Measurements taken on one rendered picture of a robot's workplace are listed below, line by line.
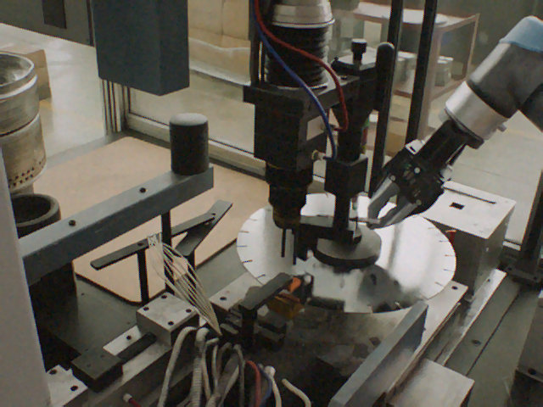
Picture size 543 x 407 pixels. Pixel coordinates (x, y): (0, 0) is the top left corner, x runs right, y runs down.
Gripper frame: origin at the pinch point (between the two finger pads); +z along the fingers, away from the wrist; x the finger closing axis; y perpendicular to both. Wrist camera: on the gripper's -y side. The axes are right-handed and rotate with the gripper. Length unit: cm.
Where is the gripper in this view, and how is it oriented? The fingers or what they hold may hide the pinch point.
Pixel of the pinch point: (375, 220)
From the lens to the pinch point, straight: 91.0
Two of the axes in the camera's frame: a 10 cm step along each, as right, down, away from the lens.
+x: 6.9, 6.9, -2.0
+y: -4.7, 2.3, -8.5
